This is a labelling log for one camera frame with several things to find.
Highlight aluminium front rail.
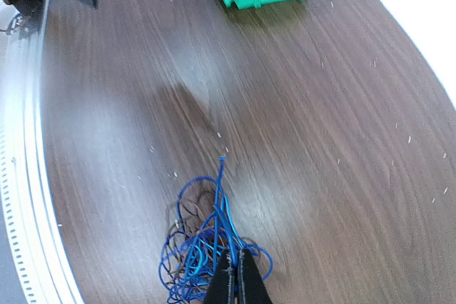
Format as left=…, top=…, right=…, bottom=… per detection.
left=1, top=0, right=84, bottom=303

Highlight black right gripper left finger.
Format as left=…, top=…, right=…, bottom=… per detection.
left=205, top=251, right=237, bottom=304

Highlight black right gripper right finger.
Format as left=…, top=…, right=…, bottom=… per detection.
left=237, top=248, right=272, bottom=304

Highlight blue and brown cables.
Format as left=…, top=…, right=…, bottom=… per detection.
left=158, top=155, right=274, bottom=304

